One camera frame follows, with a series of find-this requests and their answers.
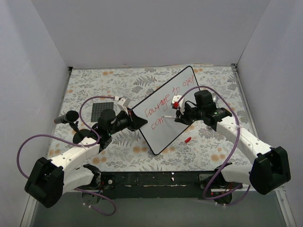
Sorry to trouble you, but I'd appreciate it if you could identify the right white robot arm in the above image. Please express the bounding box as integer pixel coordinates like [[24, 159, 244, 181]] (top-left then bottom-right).
[[171, 90, 291, 195]]

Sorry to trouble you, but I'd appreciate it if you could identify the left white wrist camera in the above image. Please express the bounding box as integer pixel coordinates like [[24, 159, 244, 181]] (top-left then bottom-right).
[[114, 96, 131, 113]]

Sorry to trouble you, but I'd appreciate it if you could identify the dark grey studded baseplate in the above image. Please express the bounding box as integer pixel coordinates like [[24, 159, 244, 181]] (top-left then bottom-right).
[[90, 102, 114, 122]]

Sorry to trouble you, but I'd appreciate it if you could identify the silver microphone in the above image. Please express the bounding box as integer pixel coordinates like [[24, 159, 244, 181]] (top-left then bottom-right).
[[213, 95, 219, 103]]

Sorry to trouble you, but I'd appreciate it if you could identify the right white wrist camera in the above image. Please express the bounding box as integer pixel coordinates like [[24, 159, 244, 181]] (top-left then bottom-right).
[[171, 95, 185, 114]]

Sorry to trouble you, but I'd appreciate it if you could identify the white board with black frame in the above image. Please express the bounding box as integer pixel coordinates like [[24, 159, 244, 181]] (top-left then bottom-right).
[[133, 66, 198, 155]]

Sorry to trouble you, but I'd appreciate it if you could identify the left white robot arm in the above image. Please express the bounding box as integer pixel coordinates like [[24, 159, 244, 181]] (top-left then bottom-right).
[[25, 109, 148, 208]]

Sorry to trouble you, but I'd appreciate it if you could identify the black front mounting rail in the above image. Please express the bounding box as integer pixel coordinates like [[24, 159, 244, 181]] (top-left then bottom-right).
[[94, 170, 242, 201]]

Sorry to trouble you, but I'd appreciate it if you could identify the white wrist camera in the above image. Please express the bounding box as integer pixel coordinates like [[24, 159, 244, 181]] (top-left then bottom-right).
[[114, 96, 131, 113], [171, 95, 185, 114]]

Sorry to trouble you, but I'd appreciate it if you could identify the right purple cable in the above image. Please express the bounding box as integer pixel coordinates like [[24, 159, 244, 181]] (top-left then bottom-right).
[[177, 85, 251, 206]]

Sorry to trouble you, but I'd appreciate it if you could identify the floral patterned table mat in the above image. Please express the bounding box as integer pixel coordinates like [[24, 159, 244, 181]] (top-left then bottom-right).
[[61, 65, 252, 172]]

